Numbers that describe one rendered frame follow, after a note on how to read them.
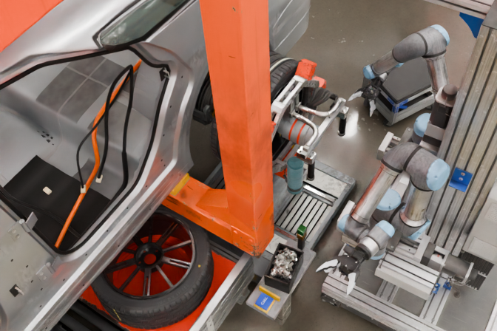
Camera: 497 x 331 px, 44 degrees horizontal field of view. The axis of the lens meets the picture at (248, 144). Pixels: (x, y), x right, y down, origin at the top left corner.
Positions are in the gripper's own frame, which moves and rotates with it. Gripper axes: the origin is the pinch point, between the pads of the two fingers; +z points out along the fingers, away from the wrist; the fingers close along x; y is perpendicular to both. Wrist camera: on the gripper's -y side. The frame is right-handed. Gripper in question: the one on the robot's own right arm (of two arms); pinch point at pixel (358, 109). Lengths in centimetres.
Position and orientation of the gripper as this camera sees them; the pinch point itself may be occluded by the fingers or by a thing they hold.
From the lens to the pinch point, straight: 344.2
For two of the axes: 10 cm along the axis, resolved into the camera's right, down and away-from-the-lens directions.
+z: -5.3, 8.2, -2.1
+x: 8.1, 5.6, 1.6
